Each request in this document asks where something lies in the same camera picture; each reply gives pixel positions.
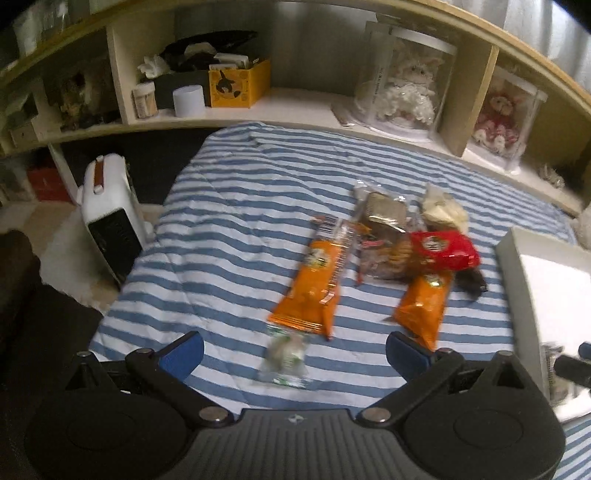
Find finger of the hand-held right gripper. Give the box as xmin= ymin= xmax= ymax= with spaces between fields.
xmin=553 ymin=342 xmax=591 ymax=388

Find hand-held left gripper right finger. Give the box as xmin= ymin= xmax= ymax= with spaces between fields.
xmin=355 ymin=331 xmax=534 ymax=428

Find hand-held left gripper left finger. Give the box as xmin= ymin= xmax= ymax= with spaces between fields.
xmin=65 ymin=331 xmax=234 ymax=428

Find short orange snack packet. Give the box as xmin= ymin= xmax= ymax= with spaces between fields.
xmin=392 ymin=270 xmax=455 ymax=352

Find white cardboard box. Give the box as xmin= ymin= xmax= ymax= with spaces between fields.
xmin=495 ymin=227 xmax=591 ymax=423

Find dark brown snack packet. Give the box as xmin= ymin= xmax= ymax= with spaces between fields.
xmin=455 ymin=268 xmax=489 ymax=301

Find clear biscuit packet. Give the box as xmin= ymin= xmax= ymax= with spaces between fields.
xmin=355 ymin=220 xmax=416 ymax=283

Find red snack packet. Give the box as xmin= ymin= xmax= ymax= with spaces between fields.
xmin=409 ymin=231 xmax=481 ymax=273

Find long orange snack packet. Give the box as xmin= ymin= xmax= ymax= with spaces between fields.
xmin=259 ymin=215 xmax=358 ymax=388

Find silver foil snack packet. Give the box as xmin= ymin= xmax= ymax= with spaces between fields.
xmin=353 ymin=182 xmax=411 ymax=232

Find pale yellow snack packet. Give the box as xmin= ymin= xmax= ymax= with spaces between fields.
xmin=420 ymin=182 xmax=469 ymax=232

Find white fluffy rug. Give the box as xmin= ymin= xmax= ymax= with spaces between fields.
xmin=39 ymin=203 xmax=155 ymax=308

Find white space heater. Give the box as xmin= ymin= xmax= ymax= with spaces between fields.
xmin=76 ymin=154 xmax=145 ymax=289

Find dark cushion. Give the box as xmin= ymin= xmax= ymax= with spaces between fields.
xmin=0 ymin=228 xmax=105 ymax=370

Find small beaded ornament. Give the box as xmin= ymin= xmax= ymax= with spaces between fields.
xmin=538 ymin=162 xmax=566 ymax=190

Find red box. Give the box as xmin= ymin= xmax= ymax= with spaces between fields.
xmin=27 ymin=167 xmax=63 ymax=202

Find red doll in clear case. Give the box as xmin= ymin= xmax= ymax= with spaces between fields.
xmin=464 ymin=67 xmax=550 ymax=174

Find white paper roll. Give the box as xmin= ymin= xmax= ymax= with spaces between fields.
xmin=172 ymin=84 xmax=206 ymax=117

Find small clear jar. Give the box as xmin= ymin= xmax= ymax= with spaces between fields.
xmin=132 ymin=82 xmax=160 ymax=120

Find dark storage box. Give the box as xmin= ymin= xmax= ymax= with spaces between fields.
xmin=154 ymin=69 xmax=211 ymax=112

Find yellow storage box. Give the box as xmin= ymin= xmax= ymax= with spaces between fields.
xmin=208 ymin=58 xmax=272 ymax=109

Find white doll in clear case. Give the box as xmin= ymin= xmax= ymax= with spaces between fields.
xmin=353 ymin=21 xmax=460 ymax=141

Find cream wooden shelf unit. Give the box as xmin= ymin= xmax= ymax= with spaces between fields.
xmin=0 ymin=0 xmax=591 ymax=217

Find brown fuzzy item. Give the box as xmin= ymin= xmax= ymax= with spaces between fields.
xmin=44 ymin=58 xmax=123 ymax=132

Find white crumpled tissue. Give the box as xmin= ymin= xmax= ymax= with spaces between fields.
xmin=137 ymin=54 xmax=169 ymax=79

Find black bag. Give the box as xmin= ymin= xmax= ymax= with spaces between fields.
xmin=159 ymin=30 xmax=259 ymax=72

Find white curtain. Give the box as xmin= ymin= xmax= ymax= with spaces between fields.
xmin=443 ymin=0 xmax=591 ymax=88

